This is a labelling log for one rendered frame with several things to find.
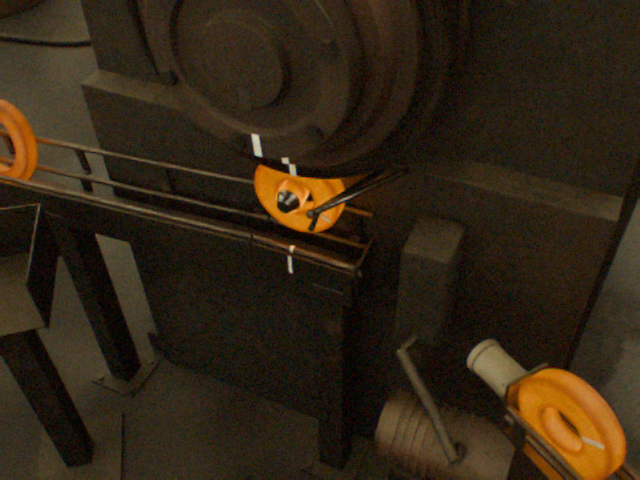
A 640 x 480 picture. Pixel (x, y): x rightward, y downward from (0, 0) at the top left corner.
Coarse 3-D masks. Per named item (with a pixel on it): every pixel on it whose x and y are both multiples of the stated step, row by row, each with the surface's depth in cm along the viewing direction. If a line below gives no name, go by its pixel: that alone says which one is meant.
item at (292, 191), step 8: (288, 184) 108; (296, 184) 108; (280, 192) 107; (288, 192) 107; (296, 192) 107; (304, 192) 108; (280, 200) 107; (288, 200) 106; (296, 200) 107; (280, 208) 108; (288, 208) 107; (296, 208) 108
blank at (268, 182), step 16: (256, 176) 111; (272, 176) 110; (288, 176) 108; (256, 192) 114; (272, 192) 112; (320, 192) 107; (336, 192) 107; (272, 208) 115; (304, 208) 113; (336, 208) 108; (288, 224) 116; (304, 224) 114; (320, 224) 112
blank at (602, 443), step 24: (528, 384) 93; (552, 384) 89; (576, 384) 88; (528, 408) 96; (552, 408) 95; (576, 408) 86; (600, 408) 85; (552, 432) 94; (600, 432) 85; (576, 456) 91; (600, 456) 86; (624, 456) 87
